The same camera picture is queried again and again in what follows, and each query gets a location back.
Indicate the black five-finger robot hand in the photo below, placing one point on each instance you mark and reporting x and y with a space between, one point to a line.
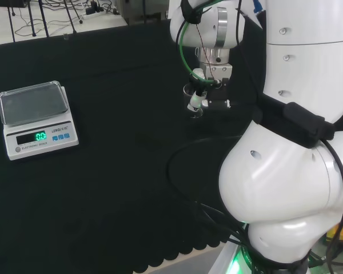
218 97

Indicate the clear glass beaker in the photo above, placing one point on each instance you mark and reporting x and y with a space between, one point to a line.
186 95

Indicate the grey metal cabinet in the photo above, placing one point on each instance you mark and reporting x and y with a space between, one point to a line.
144 10

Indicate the black bench cloth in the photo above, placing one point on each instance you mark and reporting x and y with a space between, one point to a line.
103 185

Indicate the white power strip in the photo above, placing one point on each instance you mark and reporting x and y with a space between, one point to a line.
93 11

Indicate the clear cloth clip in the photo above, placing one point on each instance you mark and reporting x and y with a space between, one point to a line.
65 36

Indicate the black tripod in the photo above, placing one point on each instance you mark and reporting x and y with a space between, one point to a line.
70 20
32 23

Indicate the white electronic balance steel pan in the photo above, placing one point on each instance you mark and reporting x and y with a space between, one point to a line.
37 137

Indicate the black box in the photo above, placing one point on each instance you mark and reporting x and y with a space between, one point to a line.
8 3

